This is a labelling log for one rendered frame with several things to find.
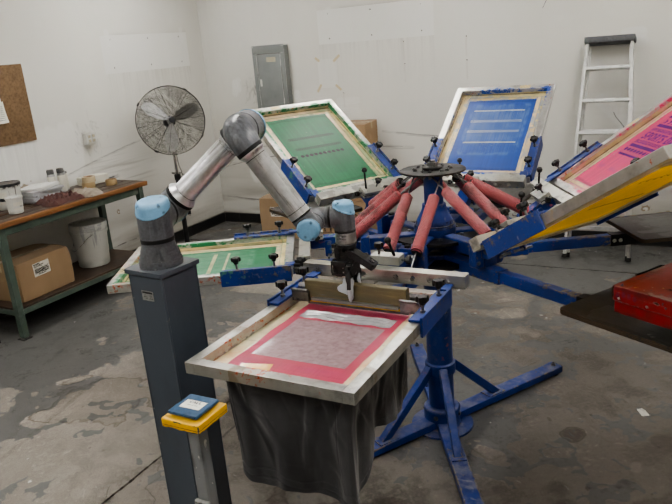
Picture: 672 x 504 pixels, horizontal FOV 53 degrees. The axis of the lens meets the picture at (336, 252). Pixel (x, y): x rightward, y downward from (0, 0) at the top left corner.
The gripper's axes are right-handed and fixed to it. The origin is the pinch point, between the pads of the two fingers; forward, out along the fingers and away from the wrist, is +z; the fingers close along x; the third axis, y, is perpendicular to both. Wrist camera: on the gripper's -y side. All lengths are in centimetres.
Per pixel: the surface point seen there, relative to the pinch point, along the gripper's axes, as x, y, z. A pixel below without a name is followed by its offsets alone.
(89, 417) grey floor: -22, 186, 101
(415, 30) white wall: -412, 134, -93
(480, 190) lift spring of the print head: -86, -21, -20
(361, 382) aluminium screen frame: 54, -28, 2
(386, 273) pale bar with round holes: -21.1, -3.0, -1.8
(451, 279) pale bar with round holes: -21.2, -29.0, -1.8
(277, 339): 31.0, 14.4, 5.3
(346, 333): 19.6, -5.8, 5.3
